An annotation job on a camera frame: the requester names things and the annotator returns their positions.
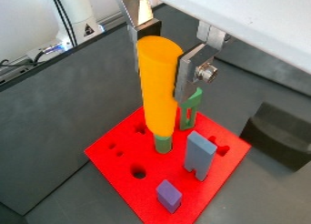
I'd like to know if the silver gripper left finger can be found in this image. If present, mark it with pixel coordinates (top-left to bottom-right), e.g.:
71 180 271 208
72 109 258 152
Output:
116 0 162 70

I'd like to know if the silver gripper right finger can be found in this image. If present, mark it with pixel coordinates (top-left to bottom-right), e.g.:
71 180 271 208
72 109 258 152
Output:
174 21 234 104

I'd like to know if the yellow oval peg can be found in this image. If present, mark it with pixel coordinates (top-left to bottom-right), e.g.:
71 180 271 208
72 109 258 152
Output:
137 36 183 137

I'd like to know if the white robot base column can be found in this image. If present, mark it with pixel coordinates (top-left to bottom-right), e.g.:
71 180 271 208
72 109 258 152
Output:
27 0 104 64

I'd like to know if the black curved fixture block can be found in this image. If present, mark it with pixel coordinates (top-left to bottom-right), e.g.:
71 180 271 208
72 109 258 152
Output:
241 103 311 171

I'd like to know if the green tall arch peg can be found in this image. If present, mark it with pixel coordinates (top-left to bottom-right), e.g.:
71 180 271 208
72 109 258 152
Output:
181 88 203 130

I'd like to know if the green cylinder peg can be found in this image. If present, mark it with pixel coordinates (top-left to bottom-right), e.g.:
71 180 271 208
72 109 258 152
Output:
155 136 173 154

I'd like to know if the blue tall rectangular block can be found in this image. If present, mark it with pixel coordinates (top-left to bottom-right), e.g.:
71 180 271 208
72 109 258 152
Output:
183 131 217 181

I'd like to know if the purple square block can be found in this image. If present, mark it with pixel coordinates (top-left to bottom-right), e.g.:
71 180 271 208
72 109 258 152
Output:
155 179 183 213

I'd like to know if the black cable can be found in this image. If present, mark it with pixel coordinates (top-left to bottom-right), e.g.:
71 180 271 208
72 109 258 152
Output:
0 0 79 67

